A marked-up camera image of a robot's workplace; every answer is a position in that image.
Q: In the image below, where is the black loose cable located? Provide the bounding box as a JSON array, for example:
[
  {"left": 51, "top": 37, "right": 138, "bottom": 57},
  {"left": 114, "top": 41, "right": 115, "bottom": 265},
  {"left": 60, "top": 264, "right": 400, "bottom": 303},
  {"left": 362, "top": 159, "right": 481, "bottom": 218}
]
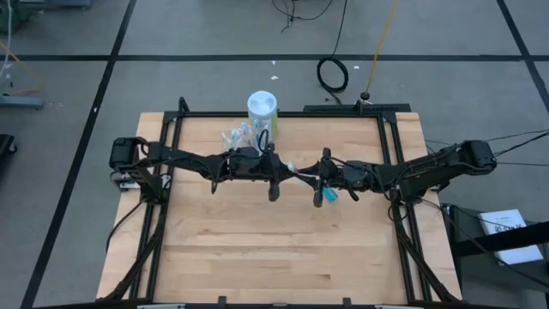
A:
[{"left": 271, "top": 0, "right": 336, "bottom": 34}]

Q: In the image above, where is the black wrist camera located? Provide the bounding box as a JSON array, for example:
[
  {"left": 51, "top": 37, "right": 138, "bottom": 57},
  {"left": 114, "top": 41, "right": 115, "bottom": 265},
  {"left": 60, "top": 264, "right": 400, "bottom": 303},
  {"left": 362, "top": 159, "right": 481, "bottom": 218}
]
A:
[
  {"left": 344, "top": 161, "right": 374, "bottom": 186},
  {"left": 230, "top": 147, "right": 261, "bottom": 175}
]

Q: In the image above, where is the yellow hanging cable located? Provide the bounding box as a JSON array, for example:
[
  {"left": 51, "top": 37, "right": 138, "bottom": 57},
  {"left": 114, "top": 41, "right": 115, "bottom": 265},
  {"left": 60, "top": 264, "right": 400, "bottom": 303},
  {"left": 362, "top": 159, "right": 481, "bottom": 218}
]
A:
[{"left": 362, "top": 0, "right": 400, "bottom": 100}]

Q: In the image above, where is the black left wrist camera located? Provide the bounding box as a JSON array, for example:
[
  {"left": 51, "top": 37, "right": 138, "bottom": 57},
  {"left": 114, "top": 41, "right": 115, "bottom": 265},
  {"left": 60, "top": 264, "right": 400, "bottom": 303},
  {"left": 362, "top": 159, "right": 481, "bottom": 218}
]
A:
[{"left": 230, "top": 147, "right": 261, "bottom": 175}]

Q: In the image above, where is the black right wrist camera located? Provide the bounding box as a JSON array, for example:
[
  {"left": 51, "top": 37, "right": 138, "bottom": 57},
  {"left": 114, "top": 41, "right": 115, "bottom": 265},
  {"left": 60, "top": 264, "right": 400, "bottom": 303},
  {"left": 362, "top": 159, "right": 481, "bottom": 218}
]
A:
[{"left": 344, "top": 161, "right": 374, "bottom": 186}]

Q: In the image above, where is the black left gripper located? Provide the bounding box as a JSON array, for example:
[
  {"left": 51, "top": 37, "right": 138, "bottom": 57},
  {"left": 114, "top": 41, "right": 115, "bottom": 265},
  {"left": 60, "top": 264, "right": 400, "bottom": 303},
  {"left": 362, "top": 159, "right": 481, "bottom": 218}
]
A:
[{"left": 231, "top": 141, "right": 299, "bottom": 203}]

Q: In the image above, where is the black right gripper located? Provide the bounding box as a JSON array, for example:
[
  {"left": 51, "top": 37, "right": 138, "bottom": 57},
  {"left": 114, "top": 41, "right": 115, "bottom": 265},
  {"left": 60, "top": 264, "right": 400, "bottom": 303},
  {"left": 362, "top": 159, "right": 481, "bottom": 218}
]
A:
[{"left": 299, "top": 148, "right": 347, "bottom": 208}]

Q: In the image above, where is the black coiled cable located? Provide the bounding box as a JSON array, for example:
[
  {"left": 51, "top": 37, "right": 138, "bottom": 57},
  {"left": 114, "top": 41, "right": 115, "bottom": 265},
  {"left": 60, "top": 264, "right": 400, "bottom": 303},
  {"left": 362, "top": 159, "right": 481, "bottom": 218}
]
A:
[{"left": 316, "top": 0, "right": 351, "bottom": 104}]

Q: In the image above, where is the grey base plate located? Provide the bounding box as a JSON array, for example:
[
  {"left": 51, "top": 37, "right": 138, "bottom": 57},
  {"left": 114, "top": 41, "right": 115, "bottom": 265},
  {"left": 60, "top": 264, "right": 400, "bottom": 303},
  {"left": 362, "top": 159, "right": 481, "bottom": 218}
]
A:
[{"left": 0, "top": 94, "right": 45, "bottom": 110}]

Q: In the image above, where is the blue toothpaste tube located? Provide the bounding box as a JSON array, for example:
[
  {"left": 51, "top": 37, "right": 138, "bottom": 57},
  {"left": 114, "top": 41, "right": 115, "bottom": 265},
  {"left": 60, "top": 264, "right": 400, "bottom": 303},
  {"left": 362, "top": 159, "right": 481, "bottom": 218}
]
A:
[{"left": 321, "top": 185, "right": 341, "bottom": 203}]

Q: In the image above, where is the white canister with green label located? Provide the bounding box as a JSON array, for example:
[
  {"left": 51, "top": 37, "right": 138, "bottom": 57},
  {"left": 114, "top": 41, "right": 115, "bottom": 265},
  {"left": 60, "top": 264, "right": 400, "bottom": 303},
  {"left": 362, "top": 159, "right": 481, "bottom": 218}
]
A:
[{"left": 246, "top": 89, "right": 280, "bottom": 145}]

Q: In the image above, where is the green toothbrush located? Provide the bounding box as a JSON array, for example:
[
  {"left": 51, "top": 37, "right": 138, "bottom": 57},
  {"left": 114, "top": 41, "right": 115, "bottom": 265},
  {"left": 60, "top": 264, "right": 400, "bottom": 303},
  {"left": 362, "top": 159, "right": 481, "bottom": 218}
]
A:
[
  {"left": 221, "top": 128, "right": 242, "bottom": 151},
  {"left": 286, "top": 161, "right": 321, "bottom": 180}
]

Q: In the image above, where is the black aluminium table frame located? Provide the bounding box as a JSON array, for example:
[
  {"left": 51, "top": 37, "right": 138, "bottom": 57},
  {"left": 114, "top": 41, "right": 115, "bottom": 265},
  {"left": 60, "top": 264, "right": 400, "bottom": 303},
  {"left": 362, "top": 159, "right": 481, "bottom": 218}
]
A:
[{"left": 96, "top": 96, "right": 462, "bottom": 309}]

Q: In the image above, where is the clear plastic cup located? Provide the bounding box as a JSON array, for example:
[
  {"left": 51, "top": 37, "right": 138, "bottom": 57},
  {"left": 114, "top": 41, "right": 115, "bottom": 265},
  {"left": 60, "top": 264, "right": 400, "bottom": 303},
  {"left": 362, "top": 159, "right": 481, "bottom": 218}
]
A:
[{"left": 220, "top": 122, "right": 263, "bottom": 154}]

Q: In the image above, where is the black side cart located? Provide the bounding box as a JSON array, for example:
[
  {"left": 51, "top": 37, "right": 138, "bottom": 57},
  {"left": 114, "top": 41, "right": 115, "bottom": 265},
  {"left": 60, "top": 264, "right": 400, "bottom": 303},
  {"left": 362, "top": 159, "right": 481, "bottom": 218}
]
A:
[{"left": 441, "top": 201, "right": 549, "bottom": 309}]

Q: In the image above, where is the black bar behind table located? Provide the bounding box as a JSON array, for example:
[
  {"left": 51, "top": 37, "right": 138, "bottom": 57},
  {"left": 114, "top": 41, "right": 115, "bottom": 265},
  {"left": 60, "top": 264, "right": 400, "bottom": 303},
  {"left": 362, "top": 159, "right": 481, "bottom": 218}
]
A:
[{"left": 303, "top": 103, "right": 412, "bottom": 114}]

